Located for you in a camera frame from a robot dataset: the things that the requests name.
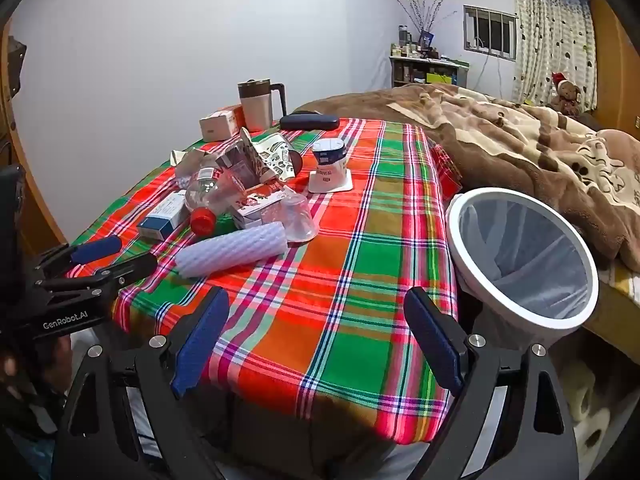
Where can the beige paper bag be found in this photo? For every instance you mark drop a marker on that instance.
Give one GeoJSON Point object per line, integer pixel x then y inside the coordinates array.
{"type": "Point", "coordinates": [187, 163]}

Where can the white round trash bin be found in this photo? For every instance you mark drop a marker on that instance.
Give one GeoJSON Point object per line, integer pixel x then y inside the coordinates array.
{"type": "Point", "coordinates": [527, 267]}

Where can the white blue yogurt cup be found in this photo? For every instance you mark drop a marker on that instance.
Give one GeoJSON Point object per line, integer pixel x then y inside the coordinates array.
{"type": "Point", "coordinates": [331, 174]}

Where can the brown patterned blanket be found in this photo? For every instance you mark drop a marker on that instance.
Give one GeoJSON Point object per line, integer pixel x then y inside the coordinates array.
{"type": "Point", "coordinates": [590, 177]}

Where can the teddy bear santa hat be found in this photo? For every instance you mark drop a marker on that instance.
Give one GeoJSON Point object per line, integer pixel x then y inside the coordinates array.
{"type": "Point", "coordinates": [566, 99]}

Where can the beige slipper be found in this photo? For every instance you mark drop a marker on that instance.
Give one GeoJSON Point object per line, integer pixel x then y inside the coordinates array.
{"type": "Point", "coordinates": [595, 437]}
{"type": "Point", "coordinates": [577, 382]}

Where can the vase with branches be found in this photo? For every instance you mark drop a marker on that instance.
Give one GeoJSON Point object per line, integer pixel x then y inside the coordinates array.
{"type": "Point", "coordinates": [424, 16]}

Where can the blue white medicine box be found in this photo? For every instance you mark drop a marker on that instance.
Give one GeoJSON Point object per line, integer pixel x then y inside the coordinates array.
{"type": "Point", "coordinates": [165, 218]}

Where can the dark blue glasses case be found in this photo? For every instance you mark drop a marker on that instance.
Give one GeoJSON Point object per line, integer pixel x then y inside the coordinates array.
{"type": "Point", "coordinates": [309, 122]}

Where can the long white foam net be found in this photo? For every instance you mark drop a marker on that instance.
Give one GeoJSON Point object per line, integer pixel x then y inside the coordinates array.
{"type": "Point", "coordinates": [234, 249]}

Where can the yellow mattress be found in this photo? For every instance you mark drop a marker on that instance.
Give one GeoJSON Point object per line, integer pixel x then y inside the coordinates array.
{"type": "Point", "coordinates": [615, 318]}

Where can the wooden wardrobe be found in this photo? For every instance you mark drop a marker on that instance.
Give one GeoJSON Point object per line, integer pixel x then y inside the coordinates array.
{"type": "Point", "coordinates": [617, 72]}

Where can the dark shelf desk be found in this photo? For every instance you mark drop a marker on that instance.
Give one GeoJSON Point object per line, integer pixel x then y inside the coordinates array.
{"type": "Point", "coordinates": [426, 71]}

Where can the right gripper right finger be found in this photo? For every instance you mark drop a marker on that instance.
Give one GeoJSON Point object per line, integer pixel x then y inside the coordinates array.
{"type": "Point", "coordinates": [508, 418]}

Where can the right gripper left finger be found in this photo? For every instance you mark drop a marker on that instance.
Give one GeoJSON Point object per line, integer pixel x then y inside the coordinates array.
{"type": "Point", "coordinates": [122, 418]}

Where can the strawberry milk carton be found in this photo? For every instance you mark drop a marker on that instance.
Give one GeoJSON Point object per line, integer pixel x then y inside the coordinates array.
{"type": "Point", "coordinates": [257, 205]}

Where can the clear plastic cup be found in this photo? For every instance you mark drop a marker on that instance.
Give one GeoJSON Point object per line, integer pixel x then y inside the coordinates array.
{"type": "Point", "coordinates": [293, 212]}

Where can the person left hand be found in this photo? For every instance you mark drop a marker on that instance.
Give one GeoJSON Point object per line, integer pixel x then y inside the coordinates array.
{"type": "Point", "coordinates": [51, 360]}

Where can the floral curtain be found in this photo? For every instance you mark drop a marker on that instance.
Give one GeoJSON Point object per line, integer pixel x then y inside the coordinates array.
{"type": "Point", "coordinates": [554, 36]}

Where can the white orange cardboard box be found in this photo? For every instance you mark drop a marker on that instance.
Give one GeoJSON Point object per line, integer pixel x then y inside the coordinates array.
{"type": "Point", "coordinates": [222, 124]}

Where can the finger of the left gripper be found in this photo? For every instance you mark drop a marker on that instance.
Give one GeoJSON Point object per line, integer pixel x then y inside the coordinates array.
{"type": "Point", "coordinates": [66, 256]}
{"type": "Point", "coordinates": [106, 282]}

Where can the plaid tablecloth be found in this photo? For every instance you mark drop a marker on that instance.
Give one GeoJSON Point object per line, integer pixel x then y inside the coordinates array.
{"type": "Point", "coordinates": [322, 325]}

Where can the purple drink carton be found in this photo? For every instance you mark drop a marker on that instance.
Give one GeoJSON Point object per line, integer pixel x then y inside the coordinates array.
{"type": "Point", "coordinates": [245, 163]}

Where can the barred window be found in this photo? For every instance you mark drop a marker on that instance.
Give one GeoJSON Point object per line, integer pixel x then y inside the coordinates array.
{"type": "Point", "coordinates": [489, 32]}

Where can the clear bottle red cap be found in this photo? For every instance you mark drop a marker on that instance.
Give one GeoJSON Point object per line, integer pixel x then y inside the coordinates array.
{"type": "Point", "coordinates": [212, 191]}

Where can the patterned paper cup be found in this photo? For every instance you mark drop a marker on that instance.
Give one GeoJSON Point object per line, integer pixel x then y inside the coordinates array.
{"type": "Point", "coordinates": [271, 158]}

